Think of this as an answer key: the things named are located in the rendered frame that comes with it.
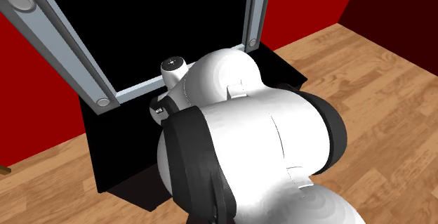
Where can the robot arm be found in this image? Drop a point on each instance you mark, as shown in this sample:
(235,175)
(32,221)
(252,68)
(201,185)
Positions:
(246,137)

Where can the grey framed television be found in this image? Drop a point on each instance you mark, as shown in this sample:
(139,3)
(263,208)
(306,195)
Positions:
(150,28)

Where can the black television cabinet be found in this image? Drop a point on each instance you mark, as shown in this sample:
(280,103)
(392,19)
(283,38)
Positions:
(119,148)

